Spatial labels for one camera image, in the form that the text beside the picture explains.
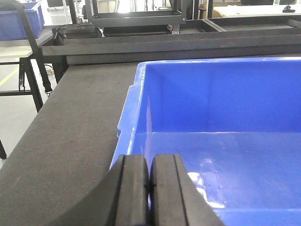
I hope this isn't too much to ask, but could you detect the black bag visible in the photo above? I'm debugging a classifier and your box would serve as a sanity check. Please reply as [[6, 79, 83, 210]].
[[52, 23, 103, 39]]

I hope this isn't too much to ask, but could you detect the black table stand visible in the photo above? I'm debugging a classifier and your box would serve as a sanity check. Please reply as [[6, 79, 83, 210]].
[[0, 0, 62, 113]]

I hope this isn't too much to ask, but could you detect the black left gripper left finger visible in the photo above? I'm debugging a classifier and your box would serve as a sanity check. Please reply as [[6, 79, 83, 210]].
[[49, 155, 150, 226]]

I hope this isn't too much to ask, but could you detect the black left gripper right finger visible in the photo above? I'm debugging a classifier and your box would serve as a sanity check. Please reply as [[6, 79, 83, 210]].
[[150, 154, 224, 226]]

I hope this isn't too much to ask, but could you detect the black conveyor frame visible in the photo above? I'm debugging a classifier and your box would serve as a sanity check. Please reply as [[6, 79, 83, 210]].
[[42, 15, 301, 65]]

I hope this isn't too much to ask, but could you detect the black metal cart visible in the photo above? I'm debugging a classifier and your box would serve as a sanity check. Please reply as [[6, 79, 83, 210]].
[[85, 0, 187, 28]]

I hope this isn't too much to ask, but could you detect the blue bin on far table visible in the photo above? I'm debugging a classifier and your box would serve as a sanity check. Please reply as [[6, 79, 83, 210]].
[[0, 1, 45, 41]]

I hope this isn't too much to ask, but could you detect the blue plastic bin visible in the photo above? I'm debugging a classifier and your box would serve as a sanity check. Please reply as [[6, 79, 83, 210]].
[[112, 57, 301, 226]]

